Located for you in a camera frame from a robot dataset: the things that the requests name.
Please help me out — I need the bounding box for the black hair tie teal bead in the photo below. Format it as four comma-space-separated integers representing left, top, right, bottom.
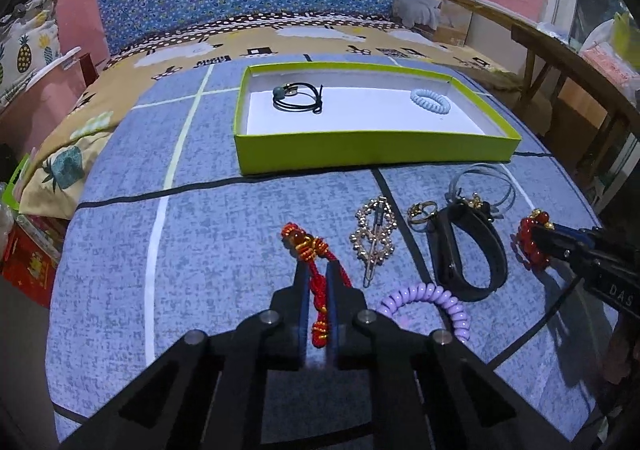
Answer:
272, 82, 324, 115

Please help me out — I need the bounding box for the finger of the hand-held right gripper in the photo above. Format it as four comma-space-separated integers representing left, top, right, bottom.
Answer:
536, 233, 596, 275
531, 222, 601, 251

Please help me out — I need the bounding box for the red bead bracelet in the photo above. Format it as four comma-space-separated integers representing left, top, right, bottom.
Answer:
517, 210, 557, 271

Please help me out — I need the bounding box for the red braided bracelet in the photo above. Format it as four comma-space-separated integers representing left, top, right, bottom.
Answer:
281, 223, 346, 349

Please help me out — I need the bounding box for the light blue spiral hair tie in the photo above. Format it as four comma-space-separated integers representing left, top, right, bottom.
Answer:
409, 88, 451, 115

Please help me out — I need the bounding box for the pineapple print pillow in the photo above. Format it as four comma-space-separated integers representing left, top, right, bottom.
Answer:
0, 0, 62, 106

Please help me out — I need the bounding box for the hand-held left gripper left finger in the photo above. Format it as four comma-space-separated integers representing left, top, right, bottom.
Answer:
60, 261, 311, 450

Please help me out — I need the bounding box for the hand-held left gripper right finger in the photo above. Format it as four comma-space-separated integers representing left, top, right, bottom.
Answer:
326, 260, 574, 450

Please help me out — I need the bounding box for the green cardboard box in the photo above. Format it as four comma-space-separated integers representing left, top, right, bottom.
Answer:
233, 62, 523, 176

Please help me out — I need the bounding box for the black wristband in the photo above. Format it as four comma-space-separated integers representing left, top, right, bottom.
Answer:
429, 200, 509, 302

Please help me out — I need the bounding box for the gold pearl hair clip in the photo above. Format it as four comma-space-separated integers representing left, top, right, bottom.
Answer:
348, 196, 397, 289

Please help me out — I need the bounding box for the yellow printed bed sheet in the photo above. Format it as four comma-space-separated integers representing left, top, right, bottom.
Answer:
19, 14, 518, 221

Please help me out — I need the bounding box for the purple spiral hair tie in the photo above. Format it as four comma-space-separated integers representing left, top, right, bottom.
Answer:
375, 282, 471, 344

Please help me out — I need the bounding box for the blue grey checked blanket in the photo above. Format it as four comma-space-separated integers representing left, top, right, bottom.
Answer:
45, 52, 622, 446

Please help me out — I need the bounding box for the wooden chair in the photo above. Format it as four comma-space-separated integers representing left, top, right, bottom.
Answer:
467, 0, 640, 183

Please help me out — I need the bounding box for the red box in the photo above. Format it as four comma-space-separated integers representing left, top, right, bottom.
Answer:
0, 217, 63, 309

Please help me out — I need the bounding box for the pink patterned bag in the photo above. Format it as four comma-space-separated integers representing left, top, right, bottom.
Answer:
579, 38, 640, 106

